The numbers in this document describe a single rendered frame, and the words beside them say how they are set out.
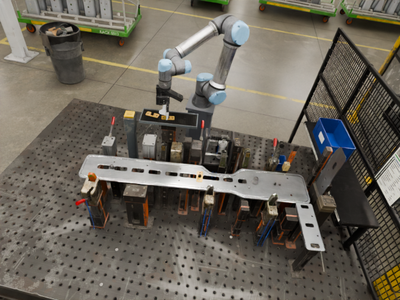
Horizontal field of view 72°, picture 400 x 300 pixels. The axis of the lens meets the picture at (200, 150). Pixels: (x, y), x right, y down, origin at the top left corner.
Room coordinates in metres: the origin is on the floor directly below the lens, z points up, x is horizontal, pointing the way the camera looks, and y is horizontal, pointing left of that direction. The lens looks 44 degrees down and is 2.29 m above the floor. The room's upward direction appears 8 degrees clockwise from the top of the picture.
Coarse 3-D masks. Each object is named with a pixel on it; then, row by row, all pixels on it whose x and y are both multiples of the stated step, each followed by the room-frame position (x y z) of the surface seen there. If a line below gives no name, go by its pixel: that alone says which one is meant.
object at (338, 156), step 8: (336, 152) 1.16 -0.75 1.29; (336, 160) 1.13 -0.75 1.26; (344, 160) 1.07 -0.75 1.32; (328, 168) 1.15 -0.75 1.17; (336, 168) 1.09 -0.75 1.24; (320, 176) 1.17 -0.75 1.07; (328, 176) 1.11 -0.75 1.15; (320, 184) 1.13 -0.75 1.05; (328, 184) 1.07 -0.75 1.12; (320, 192) 1.09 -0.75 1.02
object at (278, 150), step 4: (280, 140) 1.28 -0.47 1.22; (280, 144) 1.25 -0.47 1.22; (276, 148) 1.26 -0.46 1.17; (280, 148) 1.27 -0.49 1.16; (276, 152) 1.27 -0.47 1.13; (280, 152) 1.26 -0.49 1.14; (276, 156) 1.26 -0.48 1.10; (272, 160) 1.25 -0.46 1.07; (276, 160) 1.26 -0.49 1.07; (276, 164) 1.25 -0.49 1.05
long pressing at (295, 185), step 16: (96, 160) 1.11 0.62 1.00; (112, 160) 1.13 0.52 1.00; (128, 160) 1.14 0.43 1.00; (144, 160) 1.16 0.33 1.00; (80, 176) 0.97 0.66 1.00; (96, 176) 0.99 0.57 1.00; (112, 176) 1.00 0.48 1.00; (128, 176) 1.02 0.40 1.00; (144, 176) 1.04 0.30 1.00; (160, 176) 1.05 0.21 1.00; (176, 176) 1.07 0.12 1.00; (224, 176) 1.13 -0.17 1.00; (240, 176) 1.14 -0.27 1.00; (272, 176) 1.18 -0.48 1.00; (288, 176) 1.20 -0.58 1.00; (224, 192) 1.01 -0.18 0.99; (240, 192) 1.02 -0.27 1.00; (256, 192) 1.04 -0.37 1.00; (272, 192) 1.05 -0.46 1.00; (288, 192) 1.07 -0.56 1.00; (304, 192) 1.09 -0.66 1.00
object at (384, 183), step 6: (396, 150) 1.15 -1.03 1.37; (390, 156) 1.15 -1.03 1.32; (396, 156) 1.12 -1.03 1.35; (396, 162) 1.10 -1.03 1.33; (390, 168) 1.10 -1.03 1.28; (396, 168) 1.07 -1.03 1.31; (384, 174) 1.11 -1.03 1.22; (390, 174) 1.08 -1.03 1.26; (396, 174) 1.05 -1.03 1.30; (378, 180) 1.11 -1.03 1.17; (384, 180) 1.08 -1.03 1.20; (390, 180) 1.05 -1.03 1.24; (396, 180) 1.02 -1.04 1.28; (378, 186) 1.08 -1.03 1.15; (384, 186) 1.06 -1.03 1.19; (390, 186) 1.02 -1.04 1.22; (396, 186) 1.00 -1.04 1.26; (384, 192) 1.03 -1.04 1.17; (390, 192) 1.00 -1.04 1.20; (396, 192) 0.97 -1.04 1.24; (384, 198) 1.00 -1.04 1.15; (390, 198) 0.97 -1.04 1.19; (396, 198) 0.95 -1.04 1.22; (390, 204) 0.95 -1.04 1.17
